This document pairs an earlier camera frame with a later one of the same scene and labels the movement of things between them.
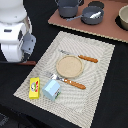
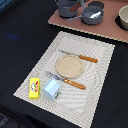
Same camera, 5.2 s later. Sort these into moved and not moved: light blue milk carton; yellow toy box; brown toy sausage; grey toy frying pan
Moved: brown toy sausage
Not moved: grey toy frying pan; light blue milk carton; yellow toy box
